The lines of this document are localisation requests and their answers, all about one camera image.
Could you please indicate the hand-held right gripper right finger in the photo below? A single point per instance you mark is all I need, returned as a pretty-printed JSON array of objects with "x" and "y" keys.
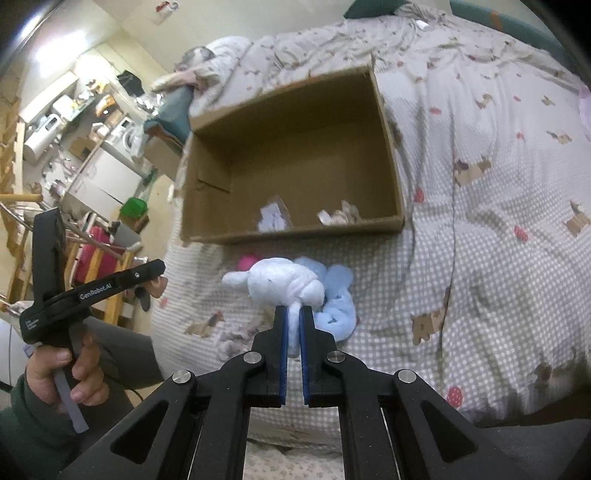
[{"x": 304, "y": 360}]

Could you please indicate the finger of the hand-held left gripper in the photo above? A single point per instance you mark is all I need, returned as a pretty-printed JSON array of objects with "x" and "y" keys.
[{"x": 138, "y": 274}]

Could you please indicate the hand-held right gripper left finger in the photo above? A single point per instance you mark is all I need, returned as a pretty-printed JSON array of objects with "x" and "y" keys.
[{"x": 282, "y": 360}]

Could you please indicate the white plush toy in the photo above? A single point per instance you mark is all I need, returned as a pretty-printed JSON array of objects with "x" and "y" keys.
[{"x": 277, "y": 281}]

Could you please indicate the brown cardboard box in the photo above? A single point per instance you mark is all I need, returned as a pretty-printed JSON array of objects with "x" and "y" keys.
[{"x": 295, "y": 152}]

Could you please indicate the person's left forearm green sleeve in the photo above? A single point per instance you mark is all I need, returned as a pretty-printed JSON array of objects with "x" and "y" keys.
[{"x": 23, "y": 438}]

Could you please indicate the white soft toy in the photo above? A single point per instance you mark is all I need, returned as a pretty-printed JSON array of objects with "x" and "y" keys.
[{"x": 273, "y": 217}]

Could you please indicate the beige soft toy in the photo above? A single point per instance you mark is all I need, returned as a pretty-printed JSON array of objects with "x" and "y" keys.
[{"x": 340, "y": 214}]

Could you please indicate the person's left hand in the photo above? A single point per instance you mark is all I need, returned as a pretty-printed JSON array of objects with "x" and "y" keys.
[{"x": 85, "y": 369}]

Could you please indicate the wooden chair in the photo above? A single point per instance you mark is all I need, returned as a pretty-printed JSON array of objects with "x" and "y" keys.
[{"x": 101, "y": 277}]

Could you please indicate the red bag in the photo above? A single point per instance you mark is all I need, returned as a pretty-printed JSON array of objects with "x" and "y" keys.
[{"x": 97, "y": 258}]

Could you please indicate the small grey pink plush toy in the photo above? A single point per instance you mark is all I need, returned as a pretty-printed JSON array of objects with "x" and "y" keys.
[{"x": 231, "y": 344}]

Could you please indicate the light blue plush toy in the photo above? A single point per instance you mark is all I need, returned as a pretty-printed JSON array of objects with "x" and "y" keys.
[{"x": 339, "y": 307}]

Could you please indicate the green plastic container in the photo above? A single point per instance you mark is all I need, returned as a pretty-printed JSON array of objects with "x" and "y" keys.
[{"x": 134, "y": 207}]

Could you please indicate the white cabinet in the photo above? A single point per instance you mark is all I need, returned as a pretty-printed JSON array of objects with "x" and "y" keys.
[{"x": 104, "y": 177}]

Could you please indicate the white washing machine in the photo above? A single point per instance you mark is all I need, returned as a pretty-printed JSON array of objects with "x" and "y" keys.
[{"x": 129, "y": 134}]

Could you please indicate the wooden shelf rack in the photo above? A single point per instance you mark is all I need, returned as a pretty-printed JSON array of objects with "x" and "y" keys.
[{"x": 11, "y": 152}]

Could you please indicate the teal pillow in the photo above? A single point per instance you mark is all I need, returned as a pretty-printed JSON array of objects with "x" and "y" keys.
[{"x": 173, "y": 110}]

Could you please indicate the white kitchen appliance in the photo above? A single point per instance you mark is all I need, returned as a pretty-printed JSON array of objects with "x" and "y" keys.
[{"x": 44, "y": 129}]

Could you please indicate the checkered printed bed blanket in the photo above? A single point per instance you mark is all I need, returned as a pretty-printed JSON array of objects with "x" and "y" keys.
[{"x": 485, "y": 230}]

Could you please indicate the grey white fluffy blanket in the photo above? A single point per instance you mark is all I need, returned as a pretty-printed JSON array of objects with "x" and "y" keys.
[{"x": 207, "y": 60}]

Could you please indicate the dark green pillow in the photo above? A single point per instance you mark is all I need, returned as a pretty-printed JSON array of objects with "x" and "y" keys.
[{"x": 369, "y": 7}]

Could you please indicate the teal headboard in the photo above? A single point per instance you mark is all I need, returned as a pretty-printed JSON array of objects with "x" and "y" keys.
[{"x": 503, "y": 21}]

